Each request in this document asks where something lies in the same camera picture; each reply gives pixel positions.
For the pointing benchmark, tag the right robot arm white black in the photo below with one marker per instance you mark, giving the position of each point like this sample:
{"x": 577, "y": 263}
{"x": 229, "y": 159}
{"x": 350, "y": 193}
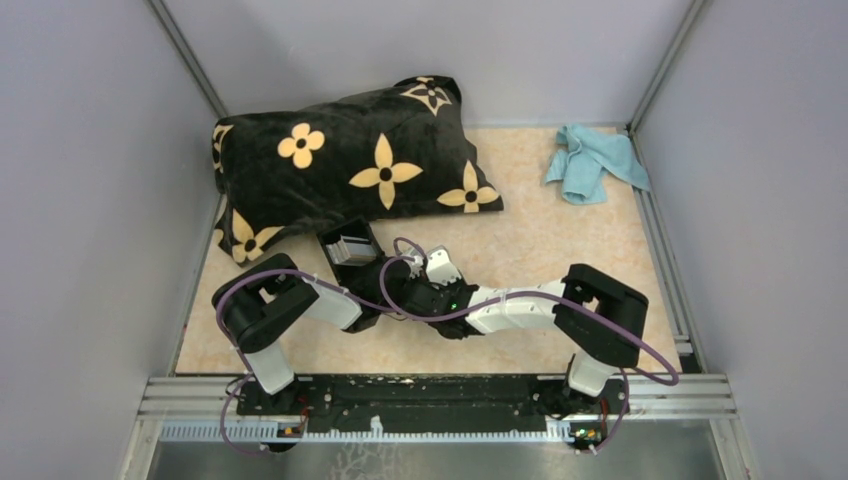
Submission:
{"x": 603, "y": 316}

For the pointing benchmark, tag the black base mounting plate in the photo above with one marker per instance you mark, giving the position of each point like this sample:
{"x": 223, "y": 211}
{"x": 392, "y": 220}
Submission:
{"x": 442, "y": 404}

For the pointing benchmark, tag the black card holder box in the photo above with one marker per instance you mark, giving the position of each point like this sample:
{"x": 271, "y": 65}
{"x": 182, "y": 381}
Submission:
{"x": 357, "y": 229}

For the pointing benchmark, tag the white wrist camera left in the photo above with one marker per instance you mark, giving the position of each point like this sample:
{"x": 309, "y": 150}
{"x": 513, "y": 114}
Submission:
{"x": 416, "y": 263}

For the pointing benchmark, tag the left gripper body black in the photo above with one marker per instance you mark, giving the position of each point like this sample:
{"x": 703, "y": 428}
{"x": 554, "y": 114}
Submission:
{"x": 394, "y": 303}

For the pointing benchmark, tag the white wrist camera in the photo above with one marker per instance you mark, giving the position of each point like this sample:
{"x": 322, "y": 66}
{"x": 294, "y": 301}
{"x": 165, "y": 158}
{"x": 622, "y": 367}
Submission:
{"x": 440, "y": 269}
{"x": 416, "y": 263}

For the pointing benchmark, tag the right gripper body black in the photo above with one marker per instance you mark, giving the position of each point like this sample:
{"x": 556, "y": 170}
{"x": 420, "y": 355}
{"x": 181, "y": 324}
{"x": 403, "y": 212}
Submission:
{"x": 451, "y": 287}

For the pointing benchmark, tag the aluminium frame rail front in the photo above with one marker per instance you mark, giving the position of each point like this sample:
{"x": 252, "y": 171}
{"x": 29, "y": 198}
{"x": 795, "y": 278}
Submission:
{"x": 203, "y": 408}

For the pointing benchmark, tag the black pillow with cream flowers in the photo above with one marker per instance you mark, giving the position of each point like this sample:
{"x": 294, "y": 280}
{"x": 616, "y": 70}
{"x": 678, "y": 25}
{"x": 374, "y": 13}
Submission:
{"x": 390, "y": 153}

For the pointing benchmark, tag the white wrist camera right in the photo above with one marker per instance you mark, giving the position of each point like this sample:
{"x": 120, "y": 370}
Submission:
{"x": 440, "y": 269}

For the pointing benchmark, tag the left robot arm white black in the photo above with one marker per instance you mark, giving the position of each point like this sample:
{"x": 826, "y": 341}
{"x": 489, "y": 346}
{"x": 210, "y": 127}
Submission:
{"x": 256, "y": 308}

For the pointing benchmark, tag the light blue towel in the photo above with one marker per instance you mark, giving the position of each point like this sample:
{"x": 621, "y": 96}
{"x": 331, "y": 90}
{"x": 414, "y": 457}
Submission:
{"x": 585, "y": 156}

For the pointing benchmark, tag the stack of cards in holder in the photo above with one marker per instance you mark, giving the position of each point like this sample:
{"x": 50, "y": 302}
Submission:
{"x": 348, "y": 253}

